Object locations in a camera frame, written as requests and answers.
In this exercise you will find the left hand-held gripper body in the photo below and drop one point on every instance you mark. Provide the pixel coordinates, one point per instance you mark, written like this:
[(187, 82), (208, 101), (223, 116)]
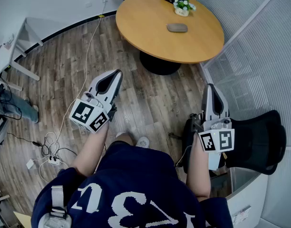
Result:
[(82, 113)]

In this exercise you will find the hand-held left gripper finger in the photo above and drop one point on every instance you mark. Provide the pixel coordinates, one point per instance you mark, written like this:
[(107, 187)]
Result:
[(117, 89), (96, 81)]

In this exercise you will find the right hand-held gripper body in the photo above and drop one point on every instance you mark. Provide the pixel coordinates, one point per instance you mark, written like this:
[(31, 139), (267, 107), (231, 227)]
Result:
[(225, 139)]

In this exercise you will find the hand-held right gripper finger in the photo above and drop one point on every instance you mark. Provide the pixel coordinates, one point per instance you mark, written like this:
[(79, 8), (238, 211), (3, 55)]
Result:
[(208, 103), (226, 108)]

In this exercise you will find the grey-brown fabric pouch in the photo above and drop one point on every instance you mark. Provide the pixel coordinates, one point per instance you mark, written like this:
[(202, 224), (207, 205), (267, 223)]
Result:
[(177, 28)]

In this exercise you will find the person's left forearm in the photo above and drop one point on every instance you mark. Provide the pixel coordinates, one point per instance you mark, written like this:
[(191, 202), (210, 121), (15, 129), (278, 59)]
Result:
[(93, 148)]

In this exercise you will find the person's right forearm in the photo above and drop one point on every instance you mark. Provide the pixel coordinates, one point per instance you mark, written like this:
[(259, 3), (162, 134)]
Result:
[(197, 174)]

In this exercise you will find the black mesh office chair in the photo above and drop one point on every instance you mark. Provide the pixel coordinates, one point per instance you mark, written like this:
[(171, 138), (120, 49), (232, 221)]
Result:
[(255, 139)]

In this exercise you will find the white power strip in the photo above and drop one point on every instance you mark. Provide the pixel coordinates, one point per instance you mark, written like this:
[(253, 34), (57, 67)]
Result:
[(54, 160)]

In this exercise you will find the white power adapter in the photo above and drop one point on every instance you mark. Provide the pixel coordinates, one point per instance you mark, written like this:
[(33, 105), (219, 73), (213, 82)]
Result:
[(30, 164)]

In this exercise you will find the white metal desk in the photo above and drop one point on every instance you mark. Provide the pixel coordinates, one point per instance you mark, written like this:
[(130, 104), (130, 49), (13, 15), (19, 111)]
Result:
[(19, 39)]

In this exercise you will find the navy printed sweatshirt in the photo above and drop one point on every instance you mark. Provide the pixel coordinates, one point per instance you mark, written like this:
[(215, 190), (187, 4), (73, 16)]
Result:
[(136, 186)]

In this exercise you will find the potted artificial flower plant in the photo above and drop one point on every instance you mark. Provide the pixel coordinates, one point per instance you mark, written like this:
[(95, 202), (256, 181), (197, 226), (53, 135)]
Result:
[(182, 7)]

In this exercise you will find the black table pedestal base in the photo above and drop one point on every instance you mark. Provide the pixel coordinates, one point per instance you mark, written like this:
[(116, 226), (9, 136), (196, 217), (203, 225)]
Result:
[(159, 66)]

